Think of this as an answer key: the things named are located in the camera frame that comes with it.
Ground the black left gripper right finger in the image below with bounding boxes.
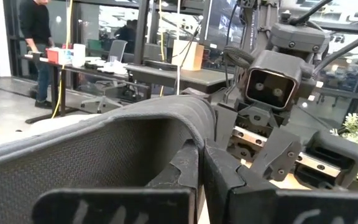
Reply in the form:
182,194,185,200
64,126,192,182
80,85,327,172
203,141,358,224

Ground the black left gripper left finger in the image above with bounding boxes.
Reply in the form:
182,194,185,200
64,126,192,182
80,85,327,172
31,139,200,224

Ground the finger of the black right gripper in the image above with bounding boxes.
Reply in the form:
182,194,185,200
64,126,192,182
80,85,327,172
250,127,303,182
213,105,239,150

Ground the black foam slide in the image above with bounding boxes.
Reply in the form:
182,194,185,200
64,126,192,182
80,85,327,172
0,94,218,224

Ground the dark grey desk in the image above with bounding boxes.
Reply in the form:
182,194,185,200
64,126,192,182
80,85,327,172
124,63,234,96

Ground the light wooden box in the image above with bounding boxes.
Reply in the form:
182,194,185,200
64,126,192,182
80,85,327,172
172,39,205,72

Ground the black computer monitor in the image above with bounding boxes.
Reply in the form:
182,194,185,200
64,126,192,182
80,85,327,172
203,0,246,51

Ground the grey office chair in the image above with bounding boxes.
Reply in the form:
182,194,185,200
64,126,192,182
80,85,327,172
80,39,131,114

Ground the person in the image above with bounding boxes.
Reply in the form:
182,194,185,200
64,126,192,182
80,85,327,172
114,19,140,54
18,0,55,110

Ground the long dark work table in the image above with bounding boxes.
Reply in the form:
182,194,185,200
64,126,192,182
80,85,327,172
19,53,130,125

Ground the pale white roll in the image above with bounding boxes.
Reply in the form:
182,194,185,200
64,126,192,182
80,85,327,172
72,43,87,68

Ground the red box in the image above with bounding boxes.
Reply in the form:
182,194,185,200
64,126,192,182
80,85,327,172
46,47,60,65

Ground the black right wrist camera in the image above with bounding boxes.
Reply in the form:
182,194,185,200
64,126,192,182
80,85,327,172
244,49,304,112

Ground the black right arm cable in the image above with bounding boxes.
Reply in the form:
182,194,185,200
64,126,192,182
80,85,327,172
222,45,256,70

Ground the white cable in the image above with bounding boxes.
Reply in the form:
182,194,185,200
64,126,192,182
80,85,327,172
175,0,182,96

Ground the yellow cable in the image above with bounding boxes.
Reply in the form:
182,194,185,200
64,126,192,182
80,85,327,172
50,0,75,119

